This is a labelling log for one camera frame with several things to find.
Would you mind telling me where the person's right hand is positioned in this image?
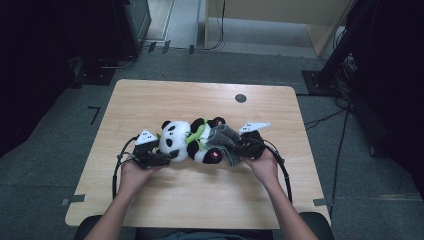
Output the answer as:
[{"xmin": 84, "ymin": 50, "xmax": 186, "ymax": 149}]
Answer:
[{"xmin": 241, "ymin": 149, "xmax": 280, "ymax": 190}]

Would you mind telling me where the black hanging cable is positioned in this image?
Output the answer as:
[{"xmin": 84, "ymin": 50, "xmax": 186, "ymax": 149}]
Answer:
[{"xmin": 196, "ymin": 0, "xmax": 226, "ymax": 52}]

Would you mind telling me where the dark cabinet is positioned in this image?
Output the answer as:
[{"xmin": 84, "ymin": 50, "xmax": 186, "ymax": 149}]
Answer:
[{"xmin": 109, "ymin": 0, "xmax": 153, "ymax": 60}]

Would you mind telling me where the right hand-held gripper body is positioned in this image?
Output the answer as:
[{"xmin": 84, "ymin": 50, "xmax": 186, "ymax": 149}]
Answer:
[{"xmin": 238, "ymin": 121, "xmax": 272, "ymax": 160}]

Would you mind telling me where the panda plush toy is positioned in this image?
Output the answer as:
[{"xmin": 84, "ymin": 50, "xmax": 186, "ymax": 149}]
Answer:
[{"xmin": 157, "ymin": 116, "xmax": 228, "ymax": 165}]

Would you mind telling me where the person's grey clothing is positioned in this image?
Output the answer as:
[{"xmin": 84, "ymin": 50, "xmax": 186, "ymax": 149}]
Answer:
[{"xmin": 156, "ymin": 229, "xmax": 274, "ymax": 240}]

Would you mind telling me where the black floor tape mark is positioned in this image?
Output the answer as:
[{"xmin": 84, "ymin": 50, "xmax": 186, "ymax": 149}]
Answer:
[{"xmin": 87, "ymin": 105, "xmax": 101, "ymax": 126}]

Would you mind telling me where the long black floor cable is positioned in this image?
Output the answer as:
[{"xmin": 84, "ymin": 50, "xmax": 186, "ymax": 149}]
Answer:
[{"xmin": 328, "ymin": 109, "xmax": 351, "ymax": 219}]

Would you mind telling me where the short black floor cable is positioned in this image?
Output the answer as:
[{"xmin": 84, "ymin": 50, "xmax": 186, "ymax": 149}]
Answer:
[{"xmin": 304, "ymin": 108, "xmax": 349, "ymax": 131}]

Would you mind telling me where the right hand-held gripper cable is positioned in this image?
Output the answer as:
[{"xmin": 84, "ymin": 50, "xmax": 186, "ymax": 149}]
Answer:
[{"xmin": 263, "ymin": 139, "xmax": 294, "ymax": 204}]

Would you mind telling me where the grey tape strip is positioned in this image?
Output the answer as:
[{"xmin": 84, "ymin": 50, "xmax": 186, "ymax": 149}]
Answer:
[
  {"xmin": 60, "ymin": 194, "xmax": 87, "ymax": 207},
  {"xmin": 312, "ymin": 197, "xmax": 334, "ymax": 208}
]

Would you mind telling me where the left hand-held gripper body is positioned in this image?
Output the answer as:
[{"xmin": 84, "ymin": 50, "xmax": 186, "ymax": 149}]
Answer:
[{"xmin": 133, "ymin": 129, "xmax": 161, "ymax": 170}]

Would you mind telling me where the left hand-held gripper cable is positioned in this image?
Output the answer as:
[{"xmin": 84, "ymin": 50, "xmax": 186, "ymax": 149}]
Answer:
[{"xmin": 112, "ymin": 134, "xmax": 139, "ymax": 200}]

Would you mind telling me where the light wooden furniture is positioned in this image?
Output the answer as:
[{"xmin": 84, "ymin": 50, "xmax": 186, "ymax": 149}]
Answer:
[{"xmin": 203, "ymin": 0, "xmax": 359, "ymax": 58}]

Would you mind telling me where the grey cloth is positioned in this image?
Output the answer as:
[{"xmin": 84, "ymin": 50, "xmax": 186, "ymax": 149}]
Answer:
[{"xmin": 205, "ymin": 123, "xmax": 242, "ymax": 167}]

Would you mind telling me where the dark curtain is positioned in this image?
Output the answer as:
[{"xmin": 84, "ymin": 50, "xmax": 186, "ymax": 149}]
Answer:
[
  {"xmin": 349, "ymin": 0, "xmax": 424, "ymax": 191},
  {"xmin": 0, "ymin": 0, "xmax": 118, "ymax": 158}
]

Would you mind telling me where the looped floor cable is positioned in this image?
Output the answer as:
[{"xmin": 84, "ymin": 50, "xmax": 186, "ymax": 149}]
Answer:
[{"xmin": 98, "ymin": 54, "xmax": 137, "ymax": 70}]

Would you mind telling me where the black metal stand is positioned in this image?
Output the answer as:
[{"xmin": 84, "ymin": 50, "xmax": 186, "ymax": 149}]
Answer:
[{"xmin": 301, "ymin": 0, "xmax": 369, "ymax": 98}]

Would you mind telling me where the person's left hand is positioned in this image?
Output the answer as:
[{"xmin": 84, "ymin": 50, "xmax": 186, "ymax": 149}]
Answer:
[{"xmin": 119, "ymin": 161, "xmax": 161, "ymax": 198}]

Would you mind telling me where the hand-held gripper cable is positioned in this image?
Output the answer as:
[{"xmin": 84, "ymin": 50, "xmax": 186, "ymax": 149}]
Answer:
[
  {"xmin": 112, "ymin": 134, "xmax": 139, "ymax": 200},
  {"xmin": 263, "ymin": 139, "xmax": 294, "ymax": 204}
]

